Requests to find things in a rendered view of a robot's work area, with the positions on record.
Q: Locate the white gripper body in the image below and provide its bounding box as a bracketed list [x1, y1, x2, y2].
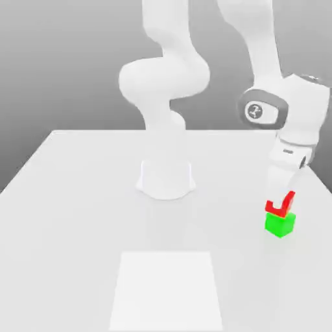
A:
[268, 137, 316, 172]

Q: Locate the small red cube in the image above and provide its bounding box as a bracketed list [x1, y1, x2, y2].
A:
[265, 191, 296, 218]

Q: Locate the small green cube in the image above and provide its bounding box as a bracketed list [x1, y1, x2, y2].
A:
[264, 211, 297, 239]

